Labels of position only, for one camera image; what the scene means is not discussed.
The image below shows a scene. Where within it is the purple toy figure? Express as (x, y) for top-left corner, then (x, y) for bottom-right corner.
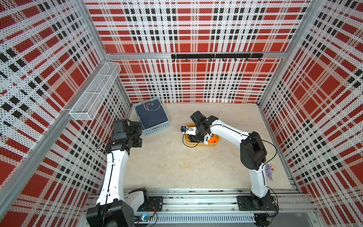
(266, 164), (275, 181)

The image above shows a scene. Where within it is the green circuit board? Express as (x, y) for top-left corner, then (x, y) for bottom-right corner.
(135, 214), (150, 223)

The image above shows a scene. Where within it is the dark blue folded cloth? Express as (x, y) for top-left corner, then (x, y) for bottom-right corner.
(135, 98), (169, 129)

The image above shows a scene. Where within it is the yellow plastic storage box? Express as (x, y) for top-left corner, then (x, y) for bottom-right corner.
(182, 124), (220, 148)

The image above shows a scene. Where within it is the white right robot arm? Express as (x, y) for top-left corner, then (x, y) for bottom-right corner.
(183, 111), (278, 211)

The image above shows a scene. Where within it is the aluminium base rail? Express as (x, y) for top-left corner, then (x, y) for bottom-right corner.
(148, 188), (324, 227)

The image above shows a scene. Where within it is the white hot glue gun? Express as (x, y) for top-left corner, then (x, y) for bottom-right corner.
(181, 126), (197, 136)

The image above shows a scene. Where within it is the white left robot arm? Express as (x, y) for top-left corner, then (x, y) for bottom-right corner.
(86, 119), (163, 227)

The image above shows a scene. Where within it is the light blue perforated basket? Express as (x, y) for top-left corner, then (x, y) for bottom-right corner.
(134, 97), (169, 135)

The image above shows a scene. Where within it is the black wall hook rail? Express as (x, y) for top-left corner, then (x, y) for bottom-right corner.
(171, 53), (264, 60)

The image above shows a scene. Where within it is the orange hot glue gun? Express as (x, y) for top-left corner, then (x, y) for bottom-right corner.
(208, 135), (219, 144)

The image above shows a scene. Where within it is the white wire mesh shelf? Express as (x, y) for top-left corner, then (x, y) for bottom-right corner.
(70, 62), (121, 121)

